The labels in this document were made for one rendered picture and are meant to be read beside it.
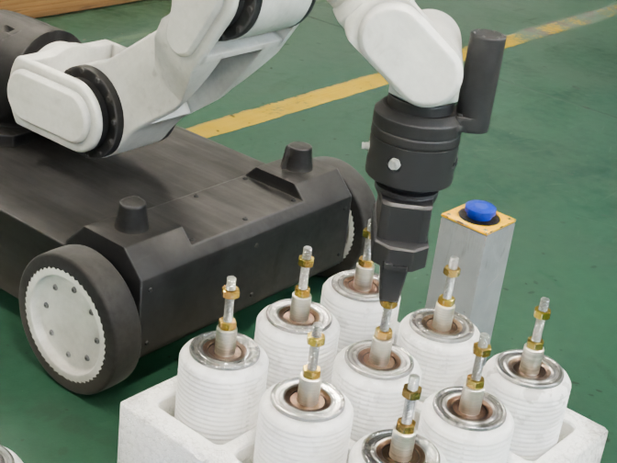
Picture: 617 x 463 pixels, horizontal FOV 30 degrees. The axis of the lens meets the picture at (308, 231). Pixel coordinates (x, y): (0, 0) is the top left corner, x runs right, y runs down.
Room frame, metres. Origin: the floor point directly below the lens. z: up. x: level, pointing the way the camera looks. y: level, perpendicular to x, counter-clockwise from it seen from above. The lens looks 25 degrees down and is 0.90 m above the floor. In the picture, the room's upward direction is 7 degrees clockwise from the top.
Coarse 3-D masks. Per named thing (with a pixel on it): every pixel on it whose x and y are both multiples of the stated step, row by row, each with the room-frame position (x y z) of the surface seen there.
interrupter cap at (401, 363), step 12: (348, 348) 1.08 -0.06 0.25; (360, 348) 1.08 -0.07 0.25; (396, 348) 1.09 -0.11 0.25; (348, 360) 1.05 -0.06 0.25; (360, 360) 1.06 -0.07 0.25; (396, 360) 1.07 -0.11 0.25; (408, 360) 1.07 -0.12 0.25; (360, 372) 1.04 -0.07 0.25; (372, 372) 1.04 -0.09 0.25; (384, 372) 1.04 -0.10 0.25; (396, 372) 1.05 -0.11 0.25; (408, 372) 1.05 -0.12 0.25
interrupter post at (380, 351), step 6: (372, 342) 1.07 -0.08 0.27; (378, 342) 1.06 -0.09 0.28; (384, 342) 1.06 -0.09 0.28; (390, 342) 1.06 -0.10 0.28; (372, 348) 1.06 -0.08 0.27; (378, 348) 1.06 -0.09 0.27; (384, 348) 1.06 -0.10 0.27; (390, 348) 1.06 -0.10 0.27; (372, 354) 1.06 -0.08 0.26; (378, 354) 1.06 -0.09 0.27; (384, 354) 1.06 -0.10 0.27; (372, 360) 1.06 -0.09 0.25; (378, 360) 1.06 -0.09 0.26; (384, 360) 1.06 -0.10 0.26; (378, 366) 1.06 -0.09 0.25; (384, 366) 1.06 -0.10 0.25
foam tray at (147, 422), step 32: (160, 384) 1.08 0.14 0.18; (128, 416) 1.03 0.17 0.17; (160, 416) 1.02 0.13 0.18; (416, 416) 1.09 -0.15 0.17; (576, 416) 1.12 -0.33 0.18; (128, 448) 1.02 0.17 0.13; (160, 448) 0.99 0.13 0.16; (192, 448) 0.97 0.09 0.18; (224, 448) 0.97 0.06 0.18; (576, 448) 1.05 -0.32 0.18
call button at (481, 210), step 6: (468, 204) 1.34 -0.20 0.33; (474, 204) 1.34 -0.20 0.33; (480, 204) 1.35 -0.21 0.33; (486, 204) 1.35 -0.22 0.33; (492, 204) 1.35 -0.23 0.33; (468, 210) 1.33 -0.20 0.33; (474, 210) 1.33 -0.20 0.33; (480, 210) 1.33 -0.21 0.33; (486, 210) 1.33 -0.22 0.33; (492, 210) 1.33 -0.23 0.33; (468, 216) 1.34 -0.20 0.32; (474, 216) 1.33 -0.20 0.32; (480, 216) 1.32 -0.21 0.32; (486, 216) 1.32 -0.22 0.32; (492, 216) 1.33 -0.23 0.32
